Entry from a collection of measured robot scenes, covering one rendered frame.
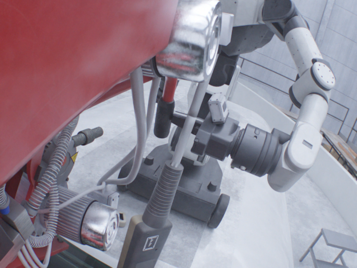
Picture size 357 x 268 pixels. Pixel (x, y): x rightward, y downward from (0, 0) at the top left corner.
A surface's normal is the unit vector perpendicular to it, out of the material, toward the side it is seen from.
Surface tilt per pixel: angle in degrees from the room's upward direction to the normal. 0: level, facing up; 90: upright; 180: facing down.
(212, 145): 107
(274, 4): 78
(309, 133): 38
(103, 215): 16
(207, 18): 68
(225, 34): 101
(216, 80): 119
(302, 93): 114
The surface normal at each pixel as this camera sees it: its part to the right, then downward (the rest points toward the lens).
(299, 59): -0.95, -0.04
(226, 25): -0.28, 0.41
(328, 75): 0.29, -0.42
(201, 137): -0.08, -0.21
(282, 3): -0.68, -0.23
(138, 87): 0.33, 0.79
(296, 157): 0.09, -0.56
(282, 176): -0.40, 0.73
